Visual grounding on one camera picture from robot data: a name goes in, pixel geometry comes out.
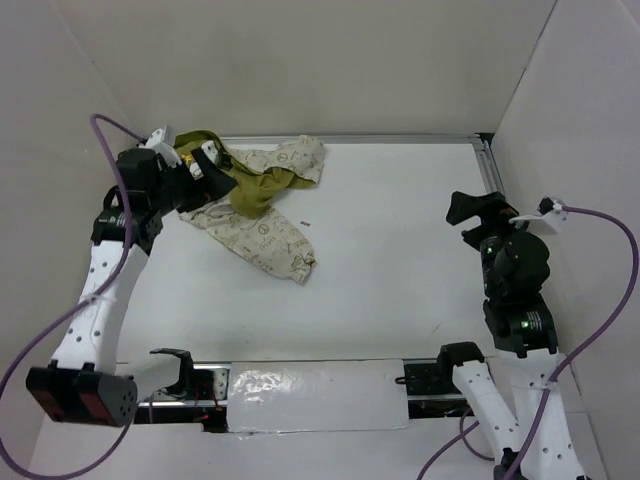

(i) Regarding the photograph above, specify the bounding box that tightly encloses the white foil tape panel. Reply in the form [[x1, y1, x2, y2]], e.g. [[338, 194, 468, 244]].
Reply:
[[227, 360, 409, 433]]

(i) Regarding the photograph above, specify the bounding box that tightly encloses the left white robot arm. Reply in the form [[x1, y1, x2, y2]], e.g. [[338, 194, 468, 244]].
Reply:
[[26, 140, 237, 427]]

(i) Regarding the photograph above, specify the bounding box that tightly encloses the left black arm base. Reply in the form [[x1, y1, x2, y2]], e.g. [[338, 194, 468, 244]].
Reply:
[[134, 363, 231, 433]]

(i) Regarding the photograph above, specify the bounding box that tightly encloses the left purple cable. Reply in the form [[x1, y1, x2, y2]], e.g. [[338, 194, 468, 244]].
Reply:
[[0, 113, 151, 475]]

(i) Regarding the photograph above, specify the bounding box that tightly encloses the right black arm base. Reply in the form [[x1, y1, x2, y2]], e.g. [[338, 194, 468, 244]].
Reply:
[[395, 359, 468, 419]]

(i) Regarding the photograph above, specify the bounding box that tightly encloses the aluminium frame rail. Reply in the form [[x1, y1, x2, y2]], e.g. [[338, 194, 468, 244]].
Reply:
[[219, 131, 503, 194]]

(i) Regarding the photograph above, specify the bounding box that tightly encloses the cream printed hooded jacket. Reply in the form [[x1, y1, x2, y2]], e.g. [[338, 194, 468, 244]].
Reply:
[[174, 130, 326, 285]]

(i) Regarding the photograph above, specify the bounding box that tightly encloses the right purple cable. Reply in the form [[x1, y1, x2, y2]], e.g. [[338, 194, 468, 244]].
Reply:
[[417, 205, 640, 480]]

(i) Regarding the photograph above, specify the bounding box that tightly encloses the purple cable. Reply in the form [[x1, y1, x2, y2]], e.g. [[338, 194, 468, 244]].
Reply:
[[0, 113, 151, 475], [417, 205, 640, 480]]

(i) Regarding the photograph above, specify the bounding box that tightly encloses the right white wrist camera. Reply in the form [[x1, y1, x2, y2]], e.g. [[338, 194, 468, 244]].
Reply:
[[509, 197, 569, 236]]

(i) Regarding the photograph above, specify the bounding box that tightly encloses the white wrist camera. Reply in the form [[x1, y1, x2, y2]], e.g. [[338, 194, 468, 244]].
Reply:
[[509, 197, 569, 236], [138, 125, 181, 168]]

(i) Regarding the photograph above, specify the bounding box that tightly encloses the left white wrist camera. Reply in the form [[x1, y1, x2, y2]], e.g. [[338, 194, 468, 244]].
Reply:
[[138, 125, 181, 168]]

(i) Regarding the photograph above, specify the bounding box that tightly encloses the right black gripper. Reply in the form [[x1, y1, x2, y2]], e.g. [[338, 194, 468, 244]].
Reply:
[[446, 188, 541, 294]]

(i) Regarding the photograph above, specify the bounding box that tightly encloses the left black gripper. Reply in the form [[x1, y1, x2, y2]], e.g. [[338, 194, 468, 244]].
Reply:
[[149, 146, 237, 216]]

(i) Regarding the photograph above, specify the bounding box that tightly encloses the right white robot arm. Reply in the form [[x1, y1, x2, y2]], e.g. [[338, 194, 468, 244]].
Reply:
[[436, 191, 586, 479]]

